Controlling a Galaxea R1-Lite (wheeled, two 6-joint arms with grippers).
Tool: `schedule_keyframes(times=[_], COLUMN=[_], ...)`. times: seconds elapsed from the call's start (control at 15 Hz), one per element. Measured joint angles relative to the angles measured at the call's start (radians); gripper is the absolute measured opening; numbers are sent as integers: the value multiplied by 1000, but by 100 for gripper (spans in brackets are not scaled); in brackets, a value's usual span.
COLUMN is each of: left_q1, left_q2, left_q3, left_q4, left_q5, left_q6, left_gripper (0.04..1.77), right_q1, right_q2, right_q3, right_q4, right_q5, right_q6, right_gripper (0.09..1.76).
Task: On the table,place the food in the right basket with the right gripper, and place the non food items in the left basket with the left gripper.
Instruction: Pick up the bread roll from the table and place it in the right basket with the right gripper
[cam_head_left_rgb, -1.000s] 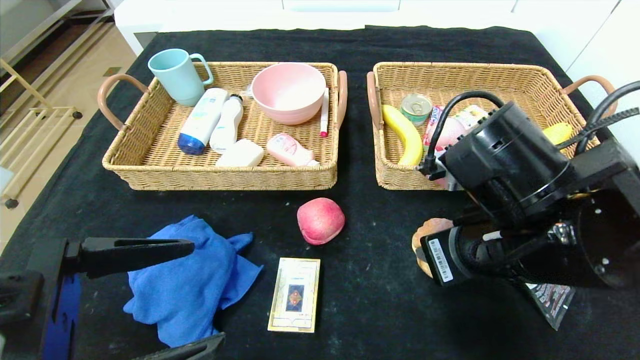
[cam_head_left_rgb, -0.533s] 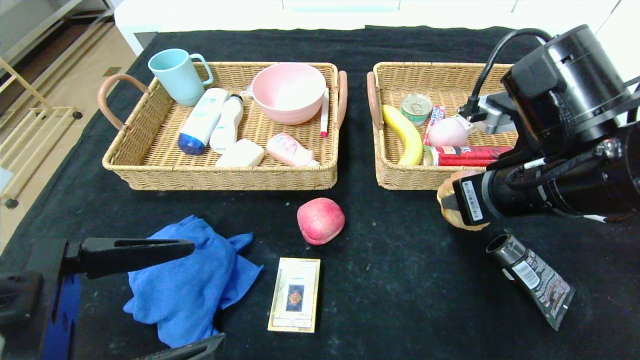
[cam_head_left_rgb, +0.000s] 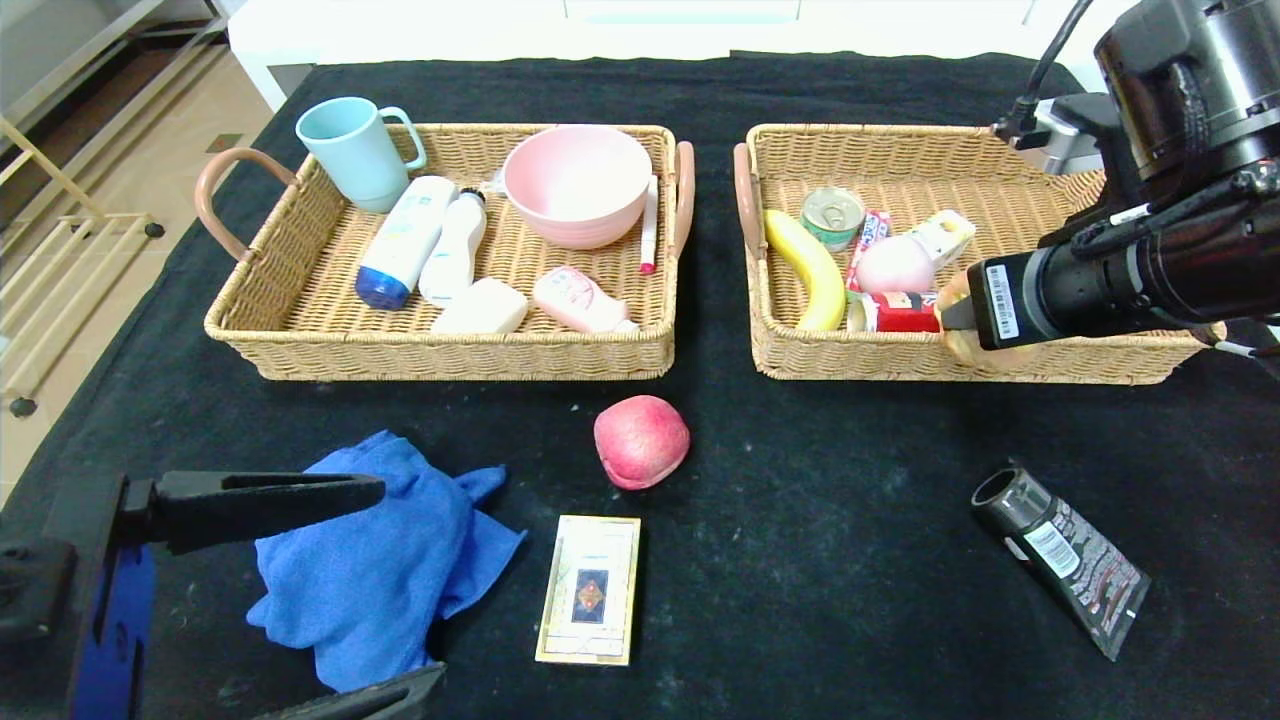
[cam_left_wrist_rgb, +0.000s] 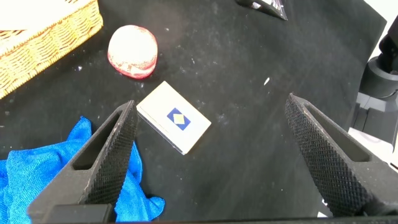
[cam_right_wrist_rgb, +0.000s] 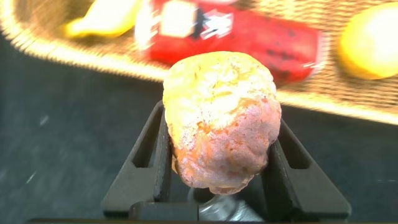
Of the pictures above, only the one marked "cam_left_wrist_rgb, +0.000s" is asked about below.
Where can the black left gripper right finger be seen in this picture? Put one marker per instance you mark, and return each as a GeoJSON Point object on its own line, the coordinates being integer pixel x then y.
{"type": "Point", "coordinates": [329, 168]}

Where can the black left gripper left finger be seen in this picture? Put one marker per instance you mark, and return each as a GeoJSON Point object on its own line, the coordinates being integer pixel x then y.
{"type": "Point", "coordinates": [105, 168]}

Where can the black cosmetic tube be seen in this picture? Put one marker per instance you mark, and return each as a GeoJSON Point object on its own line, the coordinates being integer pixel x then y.
{"type": "Point", "coordinates": [267, 7]}

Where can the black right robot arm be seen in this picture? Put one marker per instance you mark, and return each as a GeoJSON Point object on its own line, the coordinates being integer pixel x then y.
{"type": "Point", "coordinates": [379, 77]}

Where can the wicker basket with household items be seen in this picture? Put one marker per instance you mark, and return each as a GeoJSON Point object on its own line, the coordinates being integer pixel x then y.
{"type": "Point", "coordinates": [46, 53]}

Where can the blue microfibre cloth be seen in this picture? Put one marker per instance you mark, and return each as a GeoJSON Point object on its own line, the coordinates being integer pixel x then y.
{"type": "Point", "coordinates": [31, 174]}

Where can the cream card box blue diamond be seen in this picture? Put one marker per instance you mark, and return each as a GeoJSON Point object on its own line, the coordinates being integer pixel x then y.
{"type": "Point", "coordinates": [161, 102]}

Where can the black table cloth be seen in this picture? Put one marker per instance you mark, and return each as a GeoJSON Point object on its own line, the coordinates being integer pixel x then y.
{"type": "Point", "coordinates": [248, 93]}

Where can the red peach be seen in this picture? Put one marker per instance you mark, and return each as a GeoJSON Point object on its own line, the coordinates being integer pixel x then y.
{"type": "Point", "coordinates": [132, 49]}

